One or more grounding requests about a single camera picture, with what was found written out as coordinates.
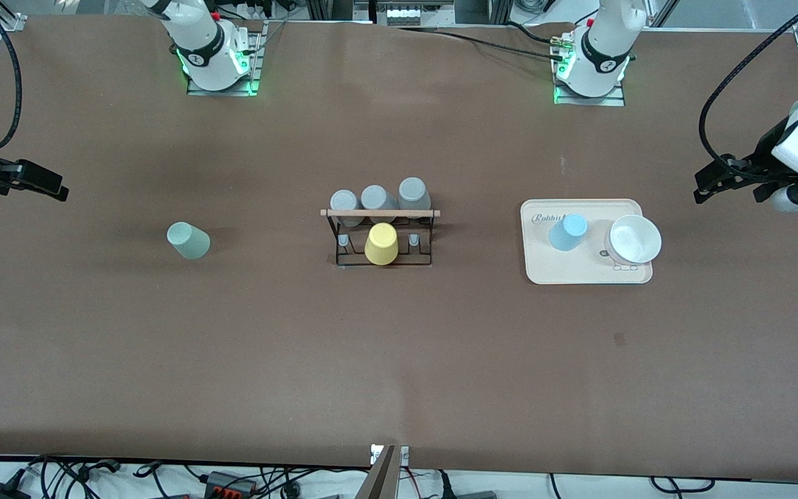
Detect mint green cup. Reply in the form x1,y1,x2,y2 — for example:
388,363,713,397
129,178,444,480
167,222,211,261

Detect light blue cup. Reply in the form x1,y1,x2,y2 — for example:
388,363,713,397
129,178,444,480
549,214,588,252

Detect white bowl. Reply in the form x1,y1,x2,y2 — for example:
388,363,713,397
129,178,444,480
604,215,663,266

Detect beige plastic tray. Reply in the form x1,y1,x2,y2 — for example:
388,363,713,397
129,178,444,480
520,199,653,286

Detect grey cup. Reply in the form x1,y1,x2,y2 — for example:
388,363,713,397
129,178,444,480
398,177,432,219
330,190,364,228
360,184,398,224

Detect black orange connector box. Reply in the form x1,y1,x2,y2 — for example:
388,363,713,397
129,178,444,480
204,471,259,497

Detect yellow cup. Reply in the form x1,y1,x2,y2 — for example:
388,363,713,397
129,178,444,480
364,222,400,265

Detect grey power strip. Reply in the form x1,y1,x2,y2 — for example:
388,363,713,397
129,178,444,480
375,0,441,27

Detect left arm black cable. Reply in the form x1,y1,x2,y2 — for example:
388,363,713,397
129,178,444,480
698,0,798,184

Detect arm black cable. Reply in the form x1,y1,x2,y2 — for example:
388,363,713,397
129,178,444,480
0,0,24,152
698,0,798,184

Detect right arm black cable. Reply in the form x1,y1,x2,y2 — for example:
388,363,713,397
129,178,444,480
0,0,24,152

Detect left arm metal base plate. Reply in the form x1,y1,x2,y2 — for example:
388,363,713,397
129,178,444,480
553,35,626,107

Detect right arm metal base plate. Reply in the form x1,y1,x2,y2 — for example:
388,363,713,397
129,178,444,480
186,21,262,96

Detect black table cable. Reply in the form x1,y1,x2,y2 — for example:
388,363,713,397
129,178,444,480
398,26,560,58

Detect black wire cup rack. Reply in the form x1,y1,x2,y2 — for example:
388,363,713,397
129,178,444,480
321,208,441,268

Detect white post bracket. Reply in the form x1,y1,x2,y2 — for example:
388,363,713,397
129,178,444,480
370,444,410,466

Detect wooden camera post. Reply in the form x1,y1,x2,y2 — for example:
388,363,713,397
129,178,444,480
356,444,400,499

